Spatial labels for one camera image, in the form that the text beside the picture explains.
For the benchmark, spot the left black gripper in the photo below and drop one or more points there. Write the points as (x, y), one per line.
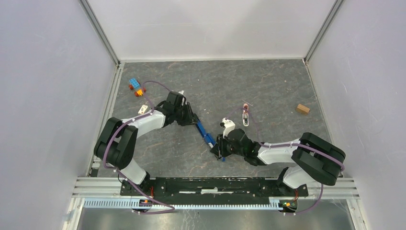
(190, 118)

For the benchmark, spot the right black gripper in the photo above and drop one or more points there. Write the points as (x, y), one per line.
(219, 150)

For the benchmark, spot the blue stapler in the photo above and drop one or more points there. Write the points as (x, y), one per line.
(210, 141)

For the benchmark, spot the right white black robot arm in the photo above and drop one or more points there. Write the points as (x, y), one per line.
(315, 159)

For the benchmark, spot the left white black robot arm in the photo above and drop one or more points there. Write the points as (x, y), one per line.
(116, 143)

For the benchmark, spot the colourful toy brick car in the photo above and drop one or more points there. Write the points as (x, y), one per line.
(135, 86)

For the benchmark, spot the small wooden block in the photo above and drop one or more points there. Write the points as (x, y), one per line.
(302, 109)

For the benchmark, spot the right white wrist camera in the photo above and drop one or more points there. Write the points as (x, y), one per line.
(228, 126)

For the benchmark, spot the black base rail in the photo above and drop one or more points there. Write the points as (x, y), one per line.
(225, 191)

